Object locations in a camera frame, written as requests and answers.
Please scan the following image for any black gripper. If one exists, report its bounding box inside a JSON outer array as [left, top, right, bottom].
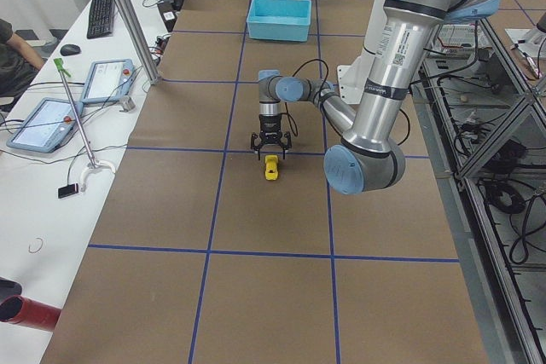
[[250, 114, 292, 159]]

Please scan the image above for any yellow beetle toy car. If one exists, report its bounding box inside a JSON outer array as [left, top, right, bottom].
[[264, 154, 279, 181]]

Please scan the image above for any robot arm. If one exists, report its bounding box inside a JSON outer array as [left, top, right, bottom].
[[251, 0, 501, 194]]

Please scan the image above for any light blue plastic bin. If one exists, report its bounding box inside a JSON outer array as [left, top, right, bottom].
[[247, 0, 312, 42]]

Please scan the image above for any far teach pendant tablet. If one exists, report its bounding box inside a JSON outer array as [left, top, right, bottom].
[[80, 59, 135, 104]]

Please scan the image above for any teach pendant tablet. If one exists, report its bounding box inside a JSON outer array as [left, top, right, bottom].
[[80, 59, 135, 104], [7, 97, 76, 153]]

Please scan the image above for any black keyboard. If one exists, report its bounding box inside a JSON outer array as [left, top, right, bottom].
[[86, 0, 115, 39]]

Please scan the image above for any black computer mouse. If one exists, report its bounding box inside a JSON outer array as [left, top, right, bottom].
[[60, 43, 81, 56]]

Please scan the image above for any near teach pendant tablet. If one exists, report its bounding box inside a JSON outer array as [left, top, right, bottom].
[[7, 97, 76, 153]]

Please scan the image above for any green tipped grabber stick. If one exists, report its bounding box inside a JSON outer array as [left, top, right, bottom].
[[54, 58, 116, 192]]

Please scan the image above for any seated person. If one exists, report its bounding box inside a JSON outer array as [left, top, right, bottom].
[[1, 20, 45, 113]]

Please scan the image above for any red cylinder bottle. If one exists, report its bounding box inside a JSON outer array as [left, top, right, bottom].
[[1, 295, 61, 332]]

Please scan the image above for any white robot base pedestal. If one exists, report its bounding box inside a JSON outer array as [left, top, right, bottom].
[[337, 0, 386, 105]]

